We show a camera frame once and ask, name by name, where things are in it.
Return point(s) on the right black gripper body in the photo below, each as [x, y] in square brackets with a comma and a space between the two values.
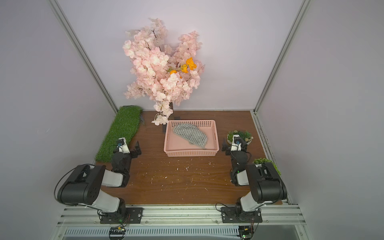
[236, 153]

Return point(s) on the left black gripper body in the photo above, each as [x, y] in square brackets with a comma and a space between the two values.
[130, 153]

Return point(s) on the pink plastic basket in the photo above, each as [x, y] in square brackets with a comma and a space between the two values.
[176, 146]

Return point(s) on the grey striped dishcloth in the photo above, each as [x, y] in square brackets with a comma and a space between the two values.
[192, 134]

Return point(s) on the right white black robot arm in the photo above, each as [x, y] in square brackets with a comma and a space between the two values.
[263, 179]

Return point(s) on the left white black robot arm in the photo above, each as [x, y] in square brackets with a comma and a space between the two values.
[83, 187]

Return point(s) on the round green leafy plant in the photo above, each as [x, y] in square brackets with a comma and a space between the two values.
[263, 161]

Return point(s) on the succulents in white dish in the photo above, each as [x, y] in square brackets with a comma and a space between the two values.
[245, 135]

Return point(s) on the green artificial grass mat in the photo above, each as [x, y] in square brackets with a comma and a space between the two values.
[125, 125]

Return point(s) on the pink cherry blossom tree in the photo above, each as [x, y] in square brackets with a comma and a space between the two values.
[151, 58]

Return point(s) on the orange artificial flowers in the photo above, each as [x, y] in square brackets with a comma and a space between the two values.
[190, 65]

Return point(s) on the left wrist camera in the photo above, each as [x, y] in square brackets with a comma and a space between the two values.
[122, 146]

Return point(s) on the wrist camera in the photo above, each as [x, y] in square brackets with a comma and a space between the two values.
[122, 146]
[236, 142]

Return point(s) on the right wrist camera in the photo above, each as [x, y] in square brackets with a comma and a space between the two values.
[236, 142]

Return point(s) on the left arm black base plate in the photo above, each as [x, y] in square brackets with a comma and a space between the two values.
[122, 216]

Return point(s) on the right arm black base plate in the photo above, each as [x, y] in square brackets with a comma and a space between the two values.
[234, 215]

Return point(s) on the aluminium mounting rail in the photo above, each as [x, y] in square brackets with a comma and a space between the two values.
[185, 215]

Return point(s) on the left corner aluminium post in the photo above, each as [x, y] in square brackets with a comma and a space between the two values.
[70, 32]

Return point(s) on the corner aluminium post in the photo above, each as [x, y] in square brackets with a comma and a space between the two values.
[70, 32]
[283, 52]

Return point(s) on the right corner aluminium post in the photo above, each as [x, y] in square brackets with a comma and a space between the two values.
[283, 52]

